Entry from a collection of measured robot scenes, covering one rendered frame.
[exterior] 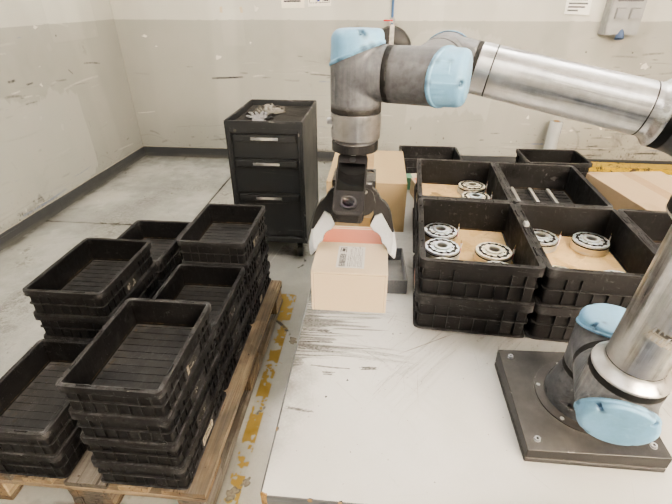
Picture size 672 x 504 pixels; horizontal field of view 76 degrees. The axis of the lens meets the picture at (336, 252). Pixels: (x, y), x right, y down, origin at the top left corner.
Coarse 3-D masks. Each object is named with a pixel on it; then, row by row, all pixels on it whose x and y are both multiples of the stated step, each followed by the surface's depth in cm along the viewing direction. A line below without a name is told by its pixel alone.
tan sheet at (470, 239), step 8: (464, 232) 140; (472, 232) 140; (480, 232) 140; (488, 232) 140; (496, 232) 140; (456, 240) 136; (464, 240) 136; (472, 240) 136; (480, 240) 136; (488, 240) 136; (496, 240) 136; (464, 248) 131; (472, 248) 131; (464, 256) 127; (472, 256) 127
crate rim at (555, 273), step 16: (560, 208) 134; (576, 208) 133; (592, 208) 132; (608, 208) 132; (624, 224) 124; (640, 240) 115; (544, 256) 109; (544, 272) 105; (560, 272) 102; (576, 272) 102; (592, 272) 101; (608, 272) 101
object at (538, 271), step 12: (420, 204) 135; (492, 204) 136; (504, 204) 136; (420, 216) 128; (516, 216) 128; (420, 228) 121; (420, 240) 115; (528, 240) 115; (420, 252) 109; (420, 264) 108; (432, 264) 106; (444, 264) 106; (456, 264) 105; (468, 264) 105; (480, 264) 104; (492, 264) 104; (504, 264) 105; (516, 264) 104; (540, 264) 104; (528, 276) 104; (540, 276) 104
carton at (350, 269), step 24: (336, 240) 76; (360, 240) 76; (336, 264) 69; (360, 264) 69; (384, 264) 69; (312, 288) 69; (336, 288) 68; (360, 288) 68; (384, 288) 67; (384, 312) 70
